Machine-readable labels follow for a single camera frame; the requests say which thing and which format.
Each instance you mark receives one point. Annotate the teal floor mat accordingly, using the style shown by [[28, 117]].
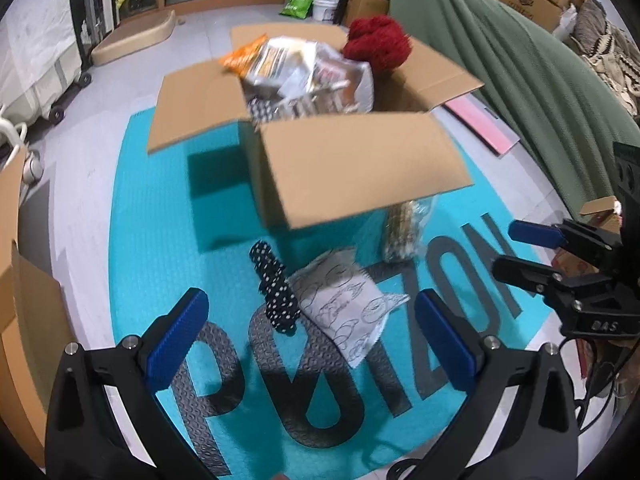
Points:
[[165, 240]]

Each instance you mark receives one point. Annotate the patterned knit blanket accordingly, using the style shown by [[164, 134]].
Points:
[[607, 50]]

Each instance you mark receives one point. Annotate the clear plastic snack packets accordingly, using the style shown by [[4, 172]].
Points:
[[280, 62]]

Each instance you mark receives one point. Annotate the white patterned paper packet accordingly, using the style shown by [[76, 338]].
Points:
[[345, 305]]

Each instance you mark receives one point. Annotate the white covered cart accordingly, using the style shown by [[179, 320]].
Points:
[[35, 75]]

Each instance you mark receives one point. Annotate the orange snack packet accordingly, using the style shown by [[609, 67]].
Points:
[[245, 55]]

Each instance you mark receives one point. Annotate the clear biscuit packet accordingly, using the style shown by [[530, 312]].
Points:
[[405, 232]]

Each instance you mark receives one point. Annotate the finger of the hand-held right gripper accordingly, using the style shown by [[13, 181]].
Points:
[[525, 272], [532, 232]]

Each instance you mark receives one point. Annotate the large cardboard box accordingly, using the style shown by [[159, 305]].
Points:
[[350, 170]]

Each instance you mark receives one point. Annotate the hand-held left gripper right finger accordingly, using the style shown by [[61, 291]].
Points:
[[445, 335]]

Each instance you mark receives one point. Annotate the white printed snack packet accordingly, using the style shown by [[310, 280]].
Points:
[[350, 85]]

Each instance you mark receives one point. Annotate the green snack bag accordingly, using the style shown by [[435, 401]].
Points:
[[300, 0]]

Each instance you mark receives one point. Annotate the green sofa cover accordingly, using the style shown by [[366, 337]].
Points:
[[510, 70]]

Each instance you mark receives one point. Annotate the red fluffy yarn ball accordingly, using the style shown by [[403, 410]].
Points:
[[377, 42]]

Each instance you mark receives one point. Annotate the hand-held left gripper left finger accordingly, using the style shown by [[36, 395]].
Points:
[[177, 335]]

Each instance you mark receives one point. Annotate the beige plastic tray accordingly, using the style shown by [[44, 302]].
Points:
[[135, 37]]

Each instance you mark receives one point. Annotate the pink flat board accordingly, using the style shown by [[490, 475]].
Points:
[[480, 122]]

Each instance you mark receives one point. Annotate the small brown cardboard box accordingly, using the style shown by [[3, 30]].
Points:
[[600, 212]]

